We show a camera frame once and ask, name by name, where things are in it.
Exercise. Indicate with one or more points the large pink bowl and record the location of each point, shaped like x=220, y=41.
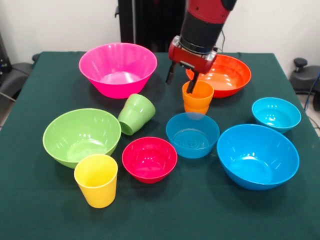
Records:
x=117, y=82

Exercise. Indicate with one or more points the small turquoise bowl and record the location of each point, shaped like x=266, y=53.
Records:
x=276, y=115

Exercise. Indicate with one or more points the ribbed blue bowl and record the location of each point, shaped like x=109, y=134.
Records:
x=192, y=141

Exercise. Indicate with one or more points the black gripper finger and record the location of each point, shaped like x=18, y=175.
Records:
x=170, y=76
x=191, y=86

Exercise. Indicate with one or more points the black pedestal foot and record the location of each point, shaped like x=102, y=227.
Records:
x=17, y=75
x=305, y=77

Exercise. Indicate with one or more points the orange cup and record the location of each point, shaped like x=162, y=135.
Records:
x=200, y=100

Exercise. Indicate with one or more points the dark equipment box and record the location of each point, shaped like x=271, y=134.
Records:
x=3, y=57

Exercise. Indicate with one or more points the small red bowl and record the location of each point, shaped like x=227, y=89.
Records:
x=150, y=160

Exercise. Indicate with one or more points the yellow cup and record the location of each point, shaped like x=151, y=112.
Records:
x=96, y=190

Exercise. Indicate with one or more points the orange-red bowl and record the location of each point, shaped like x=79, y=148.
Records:
x=230, y=80

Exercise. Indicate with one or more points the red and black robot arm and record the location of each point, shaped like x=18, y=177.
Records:
x=202, y=25

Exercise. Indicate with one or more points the large blue bowl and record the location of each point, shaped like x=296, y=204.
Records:
x=257, y=160

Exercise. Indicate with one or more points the green bowl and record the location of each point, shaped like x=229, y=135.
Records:
x=80, y=137

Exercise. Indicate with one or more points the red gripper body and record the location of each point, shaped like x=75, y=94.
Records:
x=190, y=58

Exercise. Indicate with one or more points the dark green table cloth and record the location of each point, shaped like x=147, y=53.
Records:
x=160, y=212

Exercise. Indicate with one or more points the green cup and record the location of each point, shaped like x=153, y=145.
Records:
x=136, y=115

